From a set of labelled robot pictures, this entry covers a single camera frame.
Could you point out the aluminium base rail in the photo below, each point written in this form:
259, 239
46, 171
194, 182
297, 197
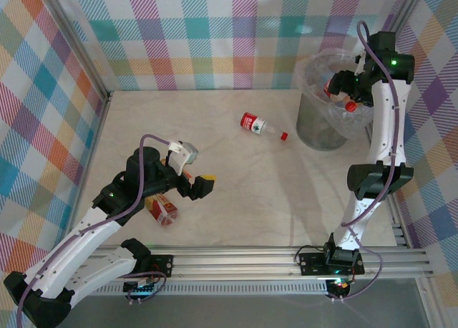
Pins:
232, 263

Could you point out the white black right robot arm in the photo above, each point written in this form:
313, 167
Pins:
384, 127

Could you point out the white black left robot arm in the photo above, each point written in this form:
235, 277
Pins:
82, 238

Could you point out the grey translucent waste bin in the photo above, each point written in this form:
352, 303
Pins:
315, 127

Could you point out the left circuit board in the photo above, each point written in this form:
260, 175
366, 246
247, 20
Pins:
137, 289

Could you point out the aluminium frame post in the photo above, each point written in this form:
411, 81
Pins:
76, 38
405, 9

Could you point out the circuit board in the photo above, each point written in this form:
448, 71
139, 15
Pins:
137, 289
340, 285

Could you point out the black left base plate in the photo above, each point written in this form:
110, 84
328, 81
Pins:
162, 265

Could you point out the red gold tea bottle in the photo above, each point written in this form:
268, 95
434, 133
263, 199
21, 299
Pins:
162, 210

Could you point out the large red label water bottle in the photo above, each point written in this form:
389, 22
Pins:
250, 121

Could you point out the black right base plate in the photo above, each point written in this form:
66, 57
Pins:
311, 263

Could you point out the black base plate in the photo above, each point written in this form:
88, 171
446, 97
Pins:
311, 263
162, 265

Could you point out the right circuit board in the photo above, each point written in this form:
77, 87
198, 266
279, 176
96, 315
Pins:
340, 285

